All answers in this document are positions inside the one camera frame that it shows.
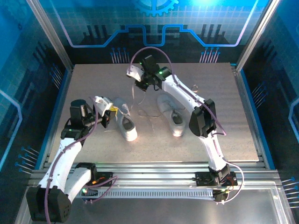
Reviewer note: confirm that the white shoelace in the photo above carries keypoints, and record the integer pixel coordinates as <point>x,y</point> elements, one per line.
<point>125,109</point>
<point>151,123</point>

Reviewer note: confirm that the white sneaker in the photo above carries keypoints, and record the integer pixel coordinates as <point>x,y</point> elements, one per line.
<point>128,130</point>
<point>176,128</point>

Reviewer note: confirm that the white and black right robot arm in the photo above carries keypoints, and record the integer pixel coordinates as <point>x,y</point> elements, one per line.
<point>182,89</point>

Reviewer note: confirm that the small black electronics module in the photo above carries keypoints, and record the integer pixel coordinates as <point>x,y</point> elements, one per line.
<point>90,192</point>
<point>220,196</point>

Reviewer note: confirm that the grey metal shelf plate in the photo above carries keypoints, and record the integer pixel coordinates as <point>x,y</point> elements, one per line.
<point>151,212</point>

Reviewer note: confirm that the blue side rail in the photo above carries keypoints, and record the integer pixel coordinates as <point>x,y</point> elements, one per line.
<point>54,116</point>

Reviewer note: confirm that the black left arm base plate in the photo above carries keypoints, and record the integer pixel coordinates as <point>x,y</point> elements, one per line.
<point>105,178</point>

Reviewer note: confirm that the aluminium mounting rail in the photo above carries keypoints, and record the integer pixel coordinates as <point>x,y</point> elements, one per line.
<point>151,175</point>

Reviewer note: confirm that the aluminium frame post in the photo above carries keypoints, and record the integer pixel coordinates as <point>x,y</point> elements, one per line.
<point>51,35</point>
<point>257,35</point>

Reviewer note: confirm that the aluminium side rail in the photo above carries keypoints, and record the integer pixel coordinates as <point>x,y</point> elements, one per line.
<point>248,102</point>

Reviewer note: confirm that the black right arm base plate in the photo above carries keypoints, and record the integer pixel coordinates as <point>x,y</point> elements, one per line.
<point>203,179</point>

